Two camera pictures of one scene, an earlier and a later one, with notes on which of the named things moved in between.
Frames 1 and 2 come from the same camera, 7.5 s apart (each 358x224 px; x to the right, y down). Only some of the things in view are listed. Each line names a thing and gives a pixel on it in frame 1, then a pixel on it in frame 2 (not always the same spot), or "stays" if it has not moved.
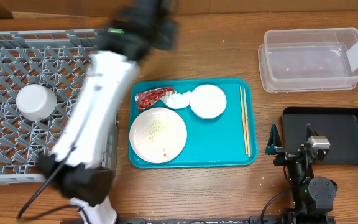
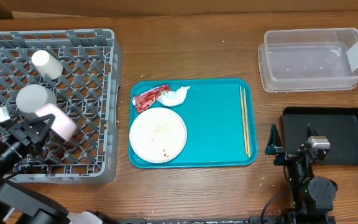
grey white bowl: x=35 y=102 stays
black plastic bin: x=348 y=130 stays
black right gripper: x=291 y=155 stays
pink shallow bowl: x=207 y=101 → x=63 y=124
